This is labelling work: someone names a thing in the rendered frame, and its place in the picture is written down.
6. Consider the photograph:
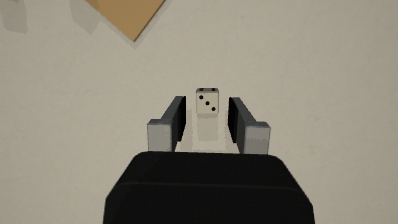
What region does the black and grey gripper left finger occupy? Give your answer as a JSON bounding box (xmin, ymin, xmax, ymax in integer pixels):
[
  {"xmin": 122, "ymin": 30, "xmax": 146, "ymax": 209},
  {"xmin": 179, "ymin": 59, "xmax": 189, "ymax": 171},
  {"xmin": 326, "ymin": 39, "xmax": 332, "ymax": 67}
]
[{"xmin": 147, "ymin": 96, "xmax": 186, "ymax": 152}]

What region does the white die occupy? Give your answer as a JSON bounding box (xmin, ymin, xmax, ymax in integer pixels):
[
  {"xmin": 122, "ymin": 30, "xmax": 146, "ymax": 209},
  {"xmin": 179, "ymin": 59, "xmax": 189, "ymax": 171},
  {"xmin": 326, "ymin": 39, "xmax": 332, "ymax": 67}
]
[{"xmin": 196, "ymin": 88, "xmax": 219, "ymax": 114}]

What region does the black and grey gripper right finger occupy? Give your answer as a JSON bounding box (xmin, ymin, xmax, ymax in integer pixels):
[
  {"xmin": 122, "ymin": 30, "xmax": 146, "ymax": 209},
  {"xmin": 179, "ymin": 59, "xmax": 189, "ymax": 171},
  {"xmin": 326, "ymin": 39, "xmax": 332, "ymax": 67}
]
[{"xmin": 228, "ymin": 97, "xmax": 271, "ymax": 155}]

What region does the tan flat mat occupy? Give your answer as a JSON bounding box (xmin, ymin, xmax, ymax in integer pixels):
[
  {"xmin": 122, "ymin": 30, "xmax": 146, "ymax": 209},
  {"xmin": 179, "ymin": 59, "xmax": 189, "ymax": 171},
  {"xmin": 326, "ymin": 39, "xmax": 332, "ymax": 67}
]
[{"xmin": 86, "ymin": 0, "xmax": 165, "ymax": 42}]

